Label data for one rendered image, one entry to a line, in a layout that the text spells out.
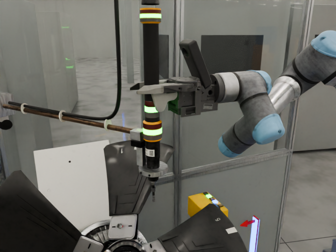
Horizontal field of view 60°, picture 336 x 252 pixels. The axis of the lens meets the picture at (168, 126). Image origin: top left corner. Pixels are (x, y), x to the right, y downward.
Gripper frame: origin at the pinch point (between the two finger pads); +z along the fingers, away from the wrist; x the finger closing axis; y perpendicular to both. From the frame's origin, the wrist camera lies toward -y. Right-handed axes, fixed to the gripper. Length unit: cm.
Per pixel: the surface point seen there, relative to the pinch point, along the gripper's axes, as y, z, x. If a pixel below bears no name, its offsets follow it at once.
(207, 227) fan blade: 44.3, -20.7, 1.7
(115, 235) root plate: 40.4, 6.2, 5.4
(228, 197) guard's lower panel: 89, -82, 70
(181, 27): -13, -47, 70
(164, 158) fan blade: 24.0, -11.2, 11.6
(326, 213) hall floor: 165, -232, 101
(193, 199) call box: 57, -35, 34
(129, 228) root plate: 37.8, 2.8, 3.1
